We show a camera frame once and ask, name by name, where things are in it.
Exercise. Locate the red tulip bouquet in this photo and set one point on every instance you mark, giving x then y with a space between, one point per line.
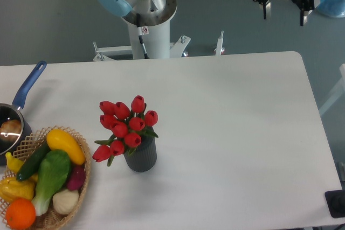
130 128

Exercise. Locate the dark grey ribbed vase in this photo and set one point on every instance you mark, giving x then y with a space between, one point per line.
144 157

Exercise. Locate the black device at table edge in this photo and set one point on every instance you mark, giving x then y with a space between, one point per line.
335 202

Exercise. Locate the yellow squash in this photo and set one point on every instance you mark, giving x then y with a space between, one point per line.
57 139

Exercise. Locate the purple red onion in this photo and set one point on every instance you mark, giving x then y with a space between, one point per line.
76 179

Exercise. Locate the green bok choy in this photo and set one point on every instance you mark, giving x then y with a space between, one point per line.
52 175

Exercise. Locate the dark green cucumber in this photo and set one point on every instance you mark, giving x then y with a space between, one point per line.
31 165

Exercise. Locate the white garlic bulb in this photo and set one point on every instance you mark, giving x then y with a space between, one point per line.
65 201

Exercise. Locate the brown bread roll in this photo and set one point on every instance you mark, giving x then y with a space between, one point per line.
11 130

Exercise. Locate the yellow banana pepper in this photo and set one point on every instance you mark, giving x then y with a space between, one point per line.
13 165

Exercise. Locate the woven wicker basket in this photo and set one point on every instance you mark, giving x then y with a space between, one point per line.
51 219

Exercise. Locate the yellow gourd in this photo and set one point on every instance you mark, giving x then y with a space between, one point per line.
11 189

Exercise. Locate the orange fruit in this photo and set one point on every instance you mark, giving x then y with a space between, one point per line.
20 214

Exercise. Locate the white frame at right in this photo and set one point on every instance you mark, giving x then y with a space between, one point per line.
334 94

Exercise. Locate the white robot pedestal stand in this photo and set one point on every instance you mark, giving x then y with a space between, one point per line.
146 42

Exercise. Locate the blue handled saucepan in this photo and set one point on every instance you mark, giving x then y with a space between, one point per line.
13 111

